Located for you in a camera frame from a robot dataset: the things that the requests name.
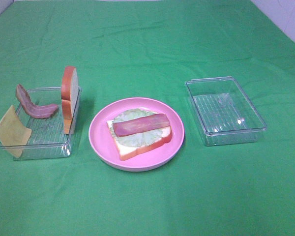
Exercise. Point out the white bread slice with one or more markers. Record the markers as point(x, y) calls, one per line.
point(126, 153)

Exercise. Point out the clear plastic tray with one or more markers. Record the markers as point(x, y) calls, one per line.
point(47, 139)
point(223, 112)

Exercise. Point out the clear right plastic tray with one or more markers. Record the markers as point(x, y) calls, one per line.
point(223, 112)

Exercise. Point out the bread slice left tray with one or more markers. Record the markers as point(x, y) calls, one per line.
point(69, 94)

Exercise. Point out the red ham strip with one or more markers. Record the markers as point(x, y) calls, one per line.
point(140, 125)

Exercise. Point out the green tablecloth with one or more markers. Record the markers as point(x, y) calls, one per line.
point(149, 49)

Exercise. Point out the pink round plate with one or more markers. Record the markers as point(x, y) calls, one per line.
point(102, 142)

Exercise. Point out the yellow cheese slice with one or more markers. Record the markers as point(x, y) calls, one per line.
point(13, 134)

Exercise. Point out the clear left plastic tray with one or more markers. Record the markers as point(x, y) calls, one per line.
point(47, 139)

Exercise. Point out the green lettuce leaf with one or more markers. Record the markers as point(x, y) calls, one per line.
point(137, 140)

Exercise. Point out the brown bacon strip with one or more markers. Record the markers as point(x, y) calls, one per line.
point(35, 111)

